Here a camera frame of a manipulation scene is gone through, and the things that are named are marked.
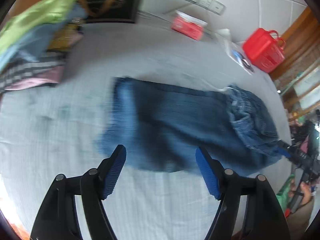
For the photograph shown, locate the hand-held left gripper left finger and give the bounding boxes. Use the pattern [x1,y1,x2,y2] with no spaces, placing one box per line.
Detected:
[30,144,127,240]

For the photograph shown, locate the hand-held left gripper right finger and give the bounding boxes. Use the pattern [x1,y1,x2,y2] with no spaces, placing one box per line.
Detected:
[195,147,292,240]

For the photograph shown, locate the blue denim jeans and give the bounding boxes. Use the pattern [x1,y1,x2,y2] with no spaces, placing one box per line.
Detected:
[96,77,283,178]

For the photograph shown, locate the stack of folded clothes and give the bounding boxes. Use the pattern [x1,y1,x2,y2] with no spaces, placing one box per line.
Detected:
[0,5,86,72]

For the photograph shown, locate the person's right hand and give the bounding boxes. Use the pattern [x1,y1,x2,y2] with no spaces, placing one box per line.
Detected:
[287,181,314,207]

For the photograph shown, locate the red plastic carry case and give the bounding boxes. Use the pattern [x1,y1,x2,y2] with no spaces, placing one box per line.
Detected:
[243,28,286,74]

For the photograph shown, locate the pink folded garment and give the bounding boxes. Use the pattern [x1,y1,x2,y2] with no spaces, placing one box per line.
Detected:
[4,32,84,91]

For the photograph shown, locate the white paper sheet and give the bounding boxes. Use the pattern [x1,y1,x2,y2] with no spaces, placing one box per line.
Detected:
[216,28,232,41]

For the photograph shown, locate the black white checkered garment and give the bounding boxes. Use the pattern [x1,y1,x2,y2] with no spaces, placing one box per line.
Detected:
[0,52,68,92]

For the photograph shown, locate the yellow patterned garment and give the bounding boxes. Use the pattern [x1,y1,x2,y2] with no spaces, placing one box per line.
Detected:
[47,17,82,51]

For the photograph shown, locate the black gift bag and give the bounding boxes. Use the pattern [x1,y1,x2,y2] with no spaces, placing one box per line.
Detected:
[62,0,147,24]

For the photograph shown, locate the green folded garment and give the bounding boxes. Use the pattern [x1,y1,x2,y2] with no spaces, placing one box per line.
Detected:
[0,0,77,53]

